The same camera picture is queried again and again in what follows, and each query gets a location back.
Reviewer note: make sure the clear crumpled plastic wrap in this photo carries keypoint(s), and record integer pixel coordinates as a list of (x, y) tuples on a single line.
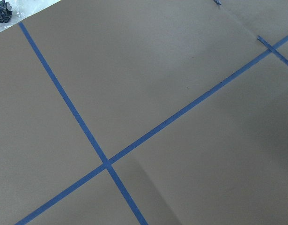
[(25, 8)]

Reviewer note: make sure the dark blue folded umbrella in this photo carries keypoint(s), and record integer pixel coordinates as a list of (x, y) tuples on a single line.
[(5, 11)]

